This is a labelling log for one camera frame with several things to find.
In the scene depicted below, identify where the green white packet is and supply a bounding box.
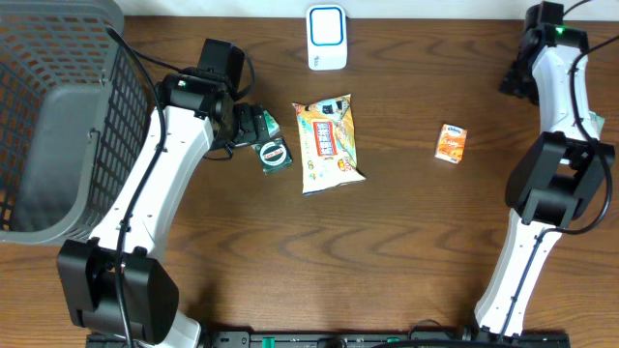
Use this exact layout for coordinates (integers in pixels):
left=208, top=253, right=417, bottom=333
left=263, top=110, right=280, bottom=137

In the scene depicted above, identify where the dark green round-label packet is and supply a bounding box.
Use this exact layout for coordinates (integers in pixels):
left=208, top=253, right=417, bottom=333
left=252, top=137, right=293, bottom=175

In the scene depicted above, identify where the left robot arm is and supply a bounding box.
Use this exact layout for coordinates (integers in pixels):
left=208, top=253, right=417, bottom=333
left=57, top=39, right=269, bottom=347

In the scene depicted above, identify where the white barcode scanner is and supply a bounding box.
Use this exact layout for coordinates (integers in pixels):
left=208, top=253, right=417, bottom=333
left=306, top=4, right=348, bottom=71

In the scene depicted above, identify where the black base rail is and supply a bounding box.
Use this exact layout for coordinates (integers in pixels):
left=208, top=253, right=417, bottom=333
left=86, top=329, right=572, bottom=348

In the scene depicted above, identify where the orange small packet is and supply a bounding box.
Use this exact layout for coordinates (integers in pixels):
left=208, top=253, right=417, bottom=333
left=434, top=124, right=467, bottom=164

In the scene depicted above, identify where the grey plastic mesh basket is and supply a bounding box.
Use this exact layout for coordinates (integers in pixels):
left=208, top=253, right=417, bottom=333
left=1, top=0, right=150, bottom=246

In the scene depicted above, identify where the large yellow snack bag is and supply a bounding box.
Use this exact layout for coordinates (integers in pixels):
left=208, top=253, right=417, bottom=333
left=292, top=94, right=366, bottom=195

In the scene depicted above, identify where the light blue small packet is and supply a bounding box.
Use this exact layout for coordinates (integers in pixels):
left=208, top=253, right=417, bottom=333
left=589, top=111, right=605, bottom=139

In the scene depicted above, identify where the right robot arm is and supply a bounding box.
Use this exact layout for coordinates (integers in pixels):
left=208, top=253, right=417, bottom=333
left=474, top=1, right=615, bottom=342

